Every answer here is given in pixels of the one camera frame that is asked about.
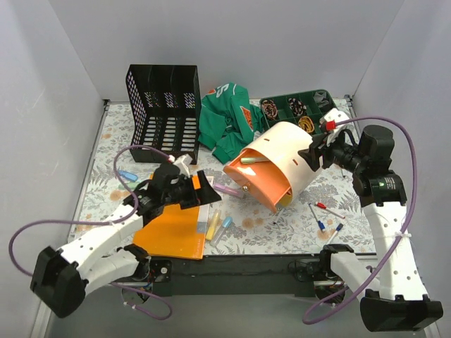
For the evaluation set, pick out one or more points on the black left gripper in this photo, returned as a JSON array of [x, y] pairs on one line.
[[192, 194]]

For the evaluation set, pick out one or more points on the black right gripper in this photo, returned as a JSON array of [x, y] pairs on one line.
[[325, 155]]

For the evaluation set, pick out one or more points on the purple highlighter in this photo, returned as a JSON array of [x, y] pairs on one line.
[[228, 190]]

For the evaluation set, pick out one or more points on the blue highlighter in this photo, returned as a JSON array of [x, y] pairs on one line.
[[127, 175], [221, 231]]

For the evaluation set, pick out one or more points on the white drawer organizer box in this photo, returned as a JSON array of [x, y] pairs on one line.
[[277, 182]]

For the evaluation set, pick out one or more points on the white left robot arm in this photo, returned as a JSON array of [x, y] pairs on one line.
[[63, 277]]

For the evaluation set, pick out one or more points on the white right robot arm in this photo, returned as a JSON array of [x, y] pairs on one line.
[[392, 296]]

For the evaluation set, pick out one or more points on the yellow rolled tie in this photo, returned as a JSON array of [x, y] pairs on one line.
[[306, 124]]

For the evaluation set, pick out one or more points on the green compartment organizer tray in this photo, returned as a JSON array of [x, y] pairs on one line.
[[285, 114]]

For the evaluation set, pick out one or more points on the orange notebook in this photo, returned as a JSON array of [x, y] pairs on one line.
[[177, 233]]

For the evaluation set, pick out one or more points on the white-spotted black rolled tie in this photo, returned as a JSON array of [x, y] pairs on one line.
[[297, 107]]

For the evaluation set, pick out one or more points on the grey folded sock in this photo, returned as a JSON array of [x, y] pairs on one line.
[[321, 99]]

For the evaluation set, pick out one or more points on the red-capped marker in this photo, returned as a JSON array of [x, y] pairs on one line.
[[323, 207]]

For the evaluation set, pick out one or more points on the pink black rolled tie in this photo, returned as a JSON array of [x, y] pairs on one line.
[[269, 108]]

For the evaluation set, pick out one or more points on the green highlighter by holder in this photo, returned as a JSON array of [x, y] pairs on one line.
[[130, 185]]

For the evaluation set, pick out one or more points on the blue highlighter by holder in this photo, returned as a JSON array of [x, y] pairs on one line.
[[127, 175]]

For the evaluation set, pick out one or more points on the blue-capped marker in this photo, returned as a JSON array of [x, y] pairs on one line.
[[320, 224], [335, 233]]

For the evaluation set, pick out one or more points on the green sweatshirt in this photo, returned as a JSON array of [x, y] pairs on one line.
[[228, 121]]

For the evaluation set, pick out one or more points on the black mesh file holder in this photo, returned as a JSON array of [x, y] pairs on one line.
[[165, 103]]

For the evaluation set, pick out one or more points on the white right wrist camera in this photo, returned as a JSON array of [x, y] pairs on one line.
[[332, 123]]

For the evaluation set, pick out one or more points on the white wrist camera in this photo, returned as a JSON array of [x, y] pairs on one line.
[[182, 162], [332, 123]]

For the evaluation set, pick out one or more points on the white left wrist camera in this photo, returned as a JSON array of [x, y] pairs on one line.
[[182, 162]]

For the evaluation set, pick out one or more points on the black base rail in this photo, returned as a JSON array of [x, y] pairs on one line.
[[300, 275]]

